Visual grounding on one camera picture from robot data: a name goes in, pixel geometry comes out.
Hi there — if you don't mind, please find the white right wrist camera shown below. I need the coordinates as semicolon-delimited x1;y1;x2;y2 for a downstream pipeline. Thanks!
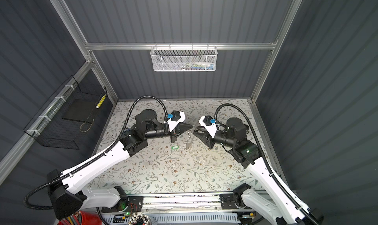
199;115;220;138

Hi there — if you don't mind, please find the red round object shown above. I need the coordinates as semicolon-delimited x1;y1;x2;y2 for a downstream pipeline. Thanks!
57;211;102;225

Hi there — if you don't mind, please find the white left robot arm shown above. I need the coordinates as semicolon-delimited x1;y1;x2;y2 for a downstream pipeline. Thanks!
48;109;193;220

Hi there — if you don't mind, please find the black wire basket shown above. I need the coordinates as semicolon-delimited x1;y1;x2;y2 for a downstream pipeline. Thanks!
24;78;107;150

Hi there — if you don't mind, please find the white perforated cable tray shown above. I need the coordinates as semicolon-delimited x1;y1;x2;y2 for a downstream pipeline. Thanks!
101;212;241;225

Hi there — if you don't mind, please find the white wire mesh basket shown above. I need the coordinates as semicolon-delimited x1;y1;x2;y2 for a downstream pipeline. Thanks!
150;47;218;72

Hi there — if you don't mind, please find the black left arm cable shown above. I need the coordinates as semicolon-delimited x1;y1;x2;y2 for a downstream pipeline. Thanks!
23;95;169;210

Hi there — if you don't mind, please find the yellow marker pen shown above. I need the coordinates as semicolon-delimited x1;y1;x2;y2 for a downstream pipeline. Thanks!
95;94;107;109

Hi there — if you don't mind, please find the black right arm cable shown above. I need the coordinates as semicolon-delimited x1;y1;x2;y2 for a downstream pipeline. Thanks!
215;103;322;225

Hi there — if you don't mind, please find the round LED ring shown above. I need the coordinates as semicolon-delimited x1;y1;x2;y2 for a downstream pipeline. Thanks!
128;212;151;225

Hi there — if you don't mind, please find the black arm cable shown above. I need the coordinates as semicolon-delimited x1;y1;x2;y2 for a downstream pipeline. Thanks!
23;95;169;210
215;103;322;225

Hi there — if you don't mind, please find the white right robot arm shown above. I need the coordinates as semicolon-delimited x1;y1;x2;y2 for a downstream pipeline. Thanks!
195;115;324;225

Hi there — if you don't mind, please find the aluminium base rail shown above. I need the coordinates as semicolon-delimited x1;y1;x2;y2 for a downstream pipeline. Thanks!
128;191;253;214

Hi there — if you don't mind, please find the black pad in basket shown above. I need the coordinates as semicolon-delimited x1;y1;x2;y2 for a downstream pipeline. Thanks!
62;99;99;124

